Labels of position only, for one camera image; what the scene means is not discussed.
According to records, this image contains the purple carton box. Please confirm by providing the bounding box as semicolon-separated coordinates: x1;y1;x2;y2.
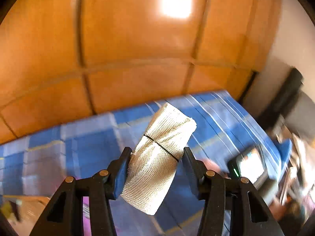
82;197;123;236

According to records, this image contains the black upright panel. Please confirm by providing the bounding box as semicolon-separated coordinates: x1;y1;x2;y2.
256;67;304;128

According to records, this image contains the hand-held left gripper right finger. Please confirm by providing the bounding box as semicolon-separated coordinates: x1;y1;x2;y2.
182;147;283;236

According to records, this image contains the wooden wardrobe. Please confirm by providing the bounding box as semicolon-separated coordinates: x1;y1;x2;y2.
0;0;283;144

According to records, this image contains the white mesh cloth roll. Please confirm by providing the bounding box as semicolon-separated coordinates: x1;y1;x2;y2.
120;102;197;215

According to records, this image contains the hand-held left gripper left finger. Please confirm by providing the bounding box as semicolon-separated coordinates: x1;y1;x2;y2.
30;147;133;236

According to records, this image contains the blue plaid bed sheet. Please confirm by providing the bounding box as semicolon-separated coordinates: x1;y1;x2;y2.
0;91;293;236

